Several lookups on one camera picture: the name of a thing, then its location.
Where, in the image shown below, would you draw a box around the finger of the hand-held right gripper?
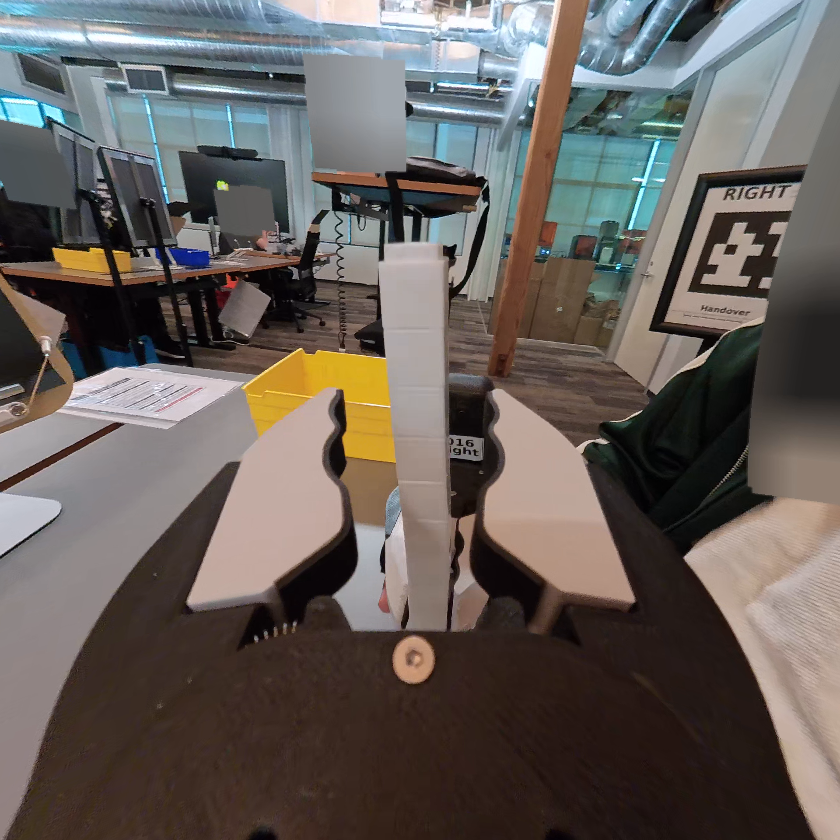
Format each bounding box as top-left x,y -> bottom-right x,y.
382,489 -> 412,626
449,525 -> 490,632

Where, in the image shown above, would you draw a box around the black bag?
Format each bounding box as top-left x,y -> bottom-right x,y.
406,156 -> 492,296

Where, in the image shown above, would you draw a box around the white segmented bar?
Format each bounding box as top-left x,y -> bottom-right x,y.
378,241 -> 454,632

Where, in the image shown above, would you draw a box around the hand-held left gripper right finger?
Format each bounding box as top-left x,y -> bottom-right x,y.
469,388 -> 637,636

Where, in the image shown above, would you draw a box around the stack of cardboard boxes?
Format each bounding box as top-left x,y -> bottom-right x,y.
491,256 -> 624,347

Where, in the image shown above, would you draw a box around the yellow plastic bin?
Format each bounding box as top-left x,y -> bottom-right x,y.
243,348 -> 398,463

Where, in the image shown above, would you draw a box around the white wall vent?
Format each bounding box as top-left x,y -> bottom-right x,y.
121,63 -> 173,95

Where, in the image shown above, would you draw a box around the long yellow bin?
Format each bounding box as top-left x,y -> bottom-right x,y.
52,246 -> 132,273

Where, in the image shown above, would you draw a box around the grey hanging card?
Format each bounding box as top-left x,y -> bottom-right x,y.
218,279 -> 272,337

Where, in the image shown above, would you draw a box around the laminated paper sheet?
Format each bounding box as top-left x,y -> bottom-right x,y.
62,375 -> 240,424

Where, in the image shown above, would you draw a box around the silver ceiling duct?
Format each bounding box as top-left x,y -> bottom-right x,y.
0,13 -> 487,63

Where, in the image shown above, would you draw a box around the person's green jacket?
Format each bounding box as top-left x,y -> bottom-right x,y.
581,318 -> 775,555

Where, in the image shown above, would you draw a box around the black display board on stand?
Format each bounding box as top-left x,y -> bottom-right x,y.
0,272 -> 74,560

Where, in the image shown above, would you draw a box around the black office chair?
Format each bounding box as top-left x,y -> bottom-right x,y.
266,210 -> 329,332

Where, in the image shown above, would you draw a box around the black coiled cable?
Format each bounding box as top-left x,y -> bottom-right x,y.
333,210 -> 350,349

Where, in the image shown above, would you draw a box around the framed marker poster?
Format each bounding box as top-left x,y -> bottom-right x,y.
650,164 -> 807,339

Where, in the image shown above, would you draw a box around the person's white shirt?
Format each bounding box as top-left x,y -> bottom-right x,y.
682,495 -> 840,840

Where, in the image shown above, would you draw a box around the bent silver ducts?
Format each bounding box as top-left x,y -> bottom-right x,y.
479,0 -> 697,83

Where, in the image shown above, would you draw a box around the black panel display on pole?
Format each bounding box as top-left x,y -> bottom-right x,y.
97,146 -> 194,367
49,118 -> 142,368

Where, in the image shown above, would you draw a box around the large black monitor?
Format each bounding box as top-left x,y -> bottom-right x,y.
179,150 -> 290,234

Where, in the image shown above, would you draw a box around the long wooden desk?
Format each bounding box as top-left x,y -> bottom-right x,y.
0,252 -> 329,368

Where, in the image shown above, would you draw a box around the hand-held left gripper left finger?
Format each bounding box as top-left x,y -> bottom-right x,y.
185,387 -> 358,614

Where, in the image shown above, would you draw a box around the wooden post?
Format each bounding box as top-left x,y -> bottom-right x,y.
487,0 -> 592,378

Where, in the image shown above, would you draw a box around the wooden standing desk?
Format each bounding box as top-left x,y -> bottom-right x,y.
311,171 -> 490,349

